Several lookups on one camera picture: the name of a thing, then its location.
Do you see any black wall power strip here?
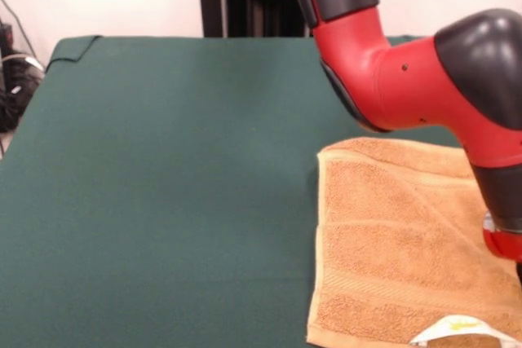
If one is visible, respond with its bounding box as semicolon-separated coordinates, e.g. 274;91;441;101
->
0;21;15;55

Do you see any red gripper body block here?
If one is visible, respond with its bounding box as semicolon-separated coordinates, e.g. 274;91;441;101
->
482;212;522;262

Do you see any tan terry towel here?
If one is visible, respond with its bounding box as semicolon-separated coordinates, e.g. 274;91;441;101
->
305;137;522;348

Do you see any bundle of dark cables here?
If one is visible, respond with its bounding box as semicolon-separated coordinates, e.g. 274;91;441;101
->
0;52;46;133

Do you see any dark green table cloth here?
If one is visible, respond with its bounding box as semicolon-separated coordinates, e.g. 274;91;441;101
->
0;34;522;348

